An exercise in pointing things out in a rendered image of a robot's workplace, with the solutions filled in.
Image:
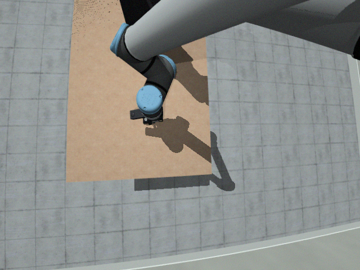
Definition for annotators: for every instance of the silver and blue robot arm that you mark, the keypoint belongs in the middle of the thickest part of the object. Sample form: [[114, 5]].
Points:
[[172, 23]]

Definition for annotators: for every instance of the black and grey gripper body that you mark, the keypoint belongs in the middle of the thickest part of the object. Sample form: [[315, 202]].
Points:
[[159, 118]]

